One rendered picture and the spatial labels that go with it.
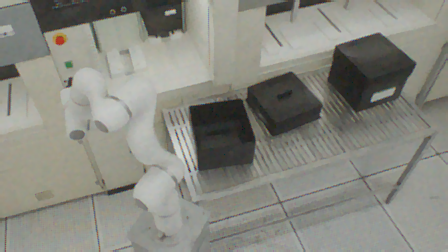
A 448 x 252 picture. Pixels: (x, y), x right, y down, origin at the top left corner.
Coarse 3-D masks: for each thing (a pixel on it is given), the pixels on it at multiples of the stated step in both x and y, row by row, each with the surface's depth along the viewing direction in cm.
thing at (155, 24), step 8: (160, 8) 224; (168, 8) 226; (176, 8) 227; (144, 16) 228; (152, 16) 227; (160, 16) 228; (168, 16) 230; (176, 16) 231; (144, 24) 236; (152, 24) 231; (160, 24) 232; (168, 24) 234; (176, 24) 235; (152, 32) 235; (160, 32) 236
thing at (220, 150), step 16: (192, 112) 198; (208, 112) 200; (224, 112) 201; (240, 112) 202; (192, 128) 185; (208, 128) 205; (224, 128) 203; (240, 128) 203; (208, 144) 198; (224, 144) 197; (240, 144) 177; (208, 160) 183; (224, 160) 184; (240, 160) 186
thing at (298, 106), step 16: (272, 80) 212; (288, 80) 211; (256, 96) 205; (272, 96) 204; (288, 96) 203; (304, 96) 202; (256, 112) 209; (272, 112) 196; (288, 112) 196; (304, 112) 195; (320, 112) 201; (272, 128) 196; (288, 128) 199
